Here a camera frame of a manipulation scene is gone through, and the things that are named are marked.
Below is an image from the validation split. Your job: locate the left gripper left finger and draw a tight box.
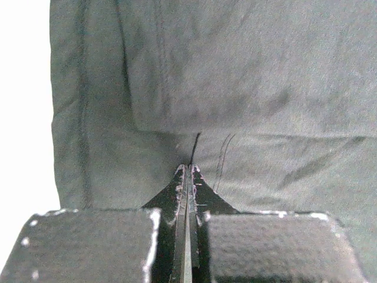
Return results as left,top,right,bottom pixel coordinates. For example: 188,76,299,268
1,165,187,282

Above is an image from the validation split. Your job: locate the black tank top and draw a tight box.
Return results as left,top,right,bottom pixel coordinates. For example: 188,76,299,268
50,1,376,282

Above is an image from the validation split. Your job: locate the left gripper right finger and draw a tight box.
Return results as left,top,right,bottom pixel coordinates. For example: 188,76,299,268
189,165,366,282

